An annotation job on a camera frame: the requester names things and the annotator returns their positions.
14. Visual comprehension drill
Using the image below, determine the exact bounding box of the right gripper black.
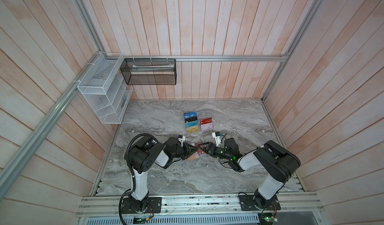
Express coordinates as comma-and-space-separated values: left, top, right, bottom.
198, 142, 232, 161

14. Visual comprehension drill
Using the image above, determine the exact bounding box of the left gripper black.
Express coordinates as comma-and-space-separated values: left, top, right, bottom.
171, 142, 199, 160

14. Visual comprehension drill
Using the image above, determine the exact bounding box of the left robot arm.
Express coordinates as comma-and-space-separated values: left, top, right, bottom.
124, 133, 198, 211

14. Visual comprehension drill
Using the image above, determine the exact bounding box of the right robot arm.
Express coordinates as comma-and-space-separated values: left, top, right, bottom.
197, 138, 301, 210

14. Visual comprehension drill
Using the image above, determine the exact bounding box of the white pink card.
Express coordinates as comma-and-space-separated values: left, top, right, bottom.
201, 123, 214, 132

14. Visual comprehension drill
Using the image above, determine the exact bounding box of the yellow VIP card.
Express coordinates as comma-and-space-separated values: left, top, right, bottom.
186, 125, 199, 133

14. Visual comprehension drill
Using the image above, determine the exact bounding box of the teal VIP card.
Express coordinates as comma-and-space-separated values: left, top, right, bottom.
185, 120, 199, 127

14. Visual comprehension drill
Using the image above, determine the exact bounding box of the red card on stand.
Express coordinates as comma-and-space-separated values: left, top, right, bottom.
200, 117, 212, 125

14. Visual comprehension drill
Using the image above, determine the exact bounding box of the black card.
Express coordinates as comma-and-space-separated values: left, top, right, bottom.
185, 116, 198, 123

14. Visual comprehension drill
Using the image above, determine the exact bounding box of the blue card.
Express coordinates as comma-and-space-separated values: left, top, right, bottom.
184, 111, 197, 119

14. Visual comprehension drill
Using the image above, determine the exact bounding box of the black mesh basket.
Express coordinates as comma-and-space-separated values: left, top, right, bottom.
120, 58, 177, 85

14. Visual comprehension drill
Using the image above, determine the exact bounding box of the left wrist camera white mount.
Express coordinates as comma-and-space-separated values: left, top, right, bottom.
178, 135, 186, 147

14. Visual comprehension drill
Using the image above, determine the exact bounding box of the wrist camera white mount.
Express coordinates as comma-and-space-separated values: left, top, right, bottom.
178, 135, 186, 147
212, 131, 224, 147

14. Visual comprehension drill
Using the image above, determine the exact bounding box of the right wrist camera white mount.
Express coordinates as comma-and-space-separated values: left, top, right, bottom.
212, 131, 224, 147

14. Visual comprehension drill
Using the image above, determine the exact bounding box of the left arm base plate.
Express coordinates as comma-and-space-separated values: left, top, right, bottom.
120, 197, 162, 214

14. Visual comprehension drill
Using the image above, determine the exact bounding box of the black corrugated cable hose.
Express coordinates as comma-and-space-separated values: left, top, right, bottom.
118, 133, 160, 225

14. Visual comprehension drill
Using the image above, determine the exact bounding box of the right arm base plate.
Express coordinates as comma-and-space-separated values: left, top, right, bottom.
238, 193, 281, 211

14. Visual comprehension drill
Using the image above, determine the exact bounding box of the horizontal aluminium wall rail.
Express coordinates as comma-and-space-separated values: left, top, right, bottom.
106, 53, 288, 62

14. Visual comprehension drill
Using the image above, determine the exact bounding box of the white wire mesh shelf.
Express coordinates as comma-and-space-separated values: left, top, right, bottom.
78, 52, 133, 124

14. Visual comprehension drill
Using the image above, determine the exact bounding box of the aluminium front rail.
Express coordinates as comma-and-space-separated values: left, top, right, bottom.
76, 192, 325, 218

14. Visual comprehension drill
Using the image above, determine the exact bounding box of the left aluminium wall rail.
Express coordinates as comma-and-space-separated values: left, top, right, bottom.
1, 51, 101, 200

